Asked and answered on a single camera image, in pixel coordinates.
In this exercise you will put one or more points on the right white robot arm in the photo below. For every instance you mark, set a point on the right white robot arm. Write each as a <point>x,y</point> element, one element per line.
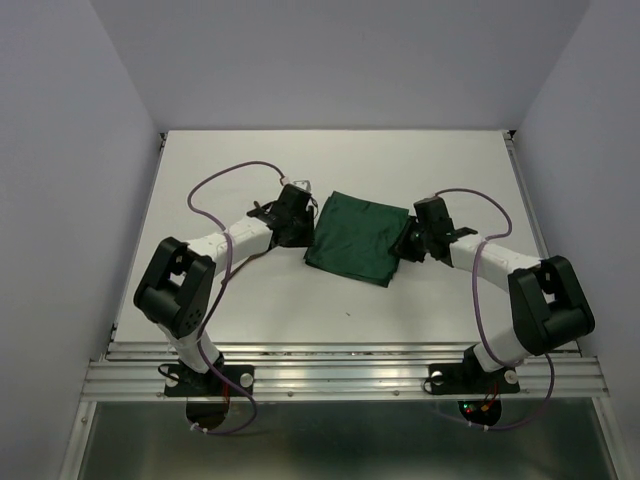
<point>547,303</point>

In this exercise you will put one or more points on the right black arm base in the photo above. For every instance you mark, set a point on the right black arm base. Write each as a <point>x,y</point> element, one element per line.
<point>467,377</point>

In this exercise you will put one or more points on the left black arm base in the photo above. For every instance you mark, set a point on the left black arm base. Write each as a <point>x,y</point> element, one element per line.
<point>182,382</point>

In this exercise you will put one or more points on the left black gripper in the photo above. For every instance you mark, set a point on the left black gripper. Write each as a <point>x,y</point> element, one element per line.
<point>307,238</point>

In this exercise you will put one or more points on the dark green cloth napkin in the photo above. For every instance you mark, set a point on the dark green cloth napkin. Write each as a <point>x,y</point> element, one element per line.
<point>353,238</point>

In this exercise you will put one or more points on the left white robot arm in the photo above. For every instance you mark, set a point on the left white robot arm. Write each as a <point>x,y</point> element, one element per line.
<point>175,289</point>

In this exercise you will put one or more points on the brown wooden spoon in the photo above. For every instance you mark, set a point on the brown wooden spoon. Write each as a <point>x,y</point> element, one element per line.
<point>245,263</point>

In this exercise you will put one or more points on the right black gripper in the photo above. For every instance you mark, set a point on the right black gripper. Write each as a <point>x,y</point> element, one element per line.
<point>400,245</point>

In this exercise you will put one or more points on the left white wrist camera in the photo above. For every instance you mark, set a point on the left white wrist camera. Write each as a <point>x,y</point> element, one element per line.
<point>304,185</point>

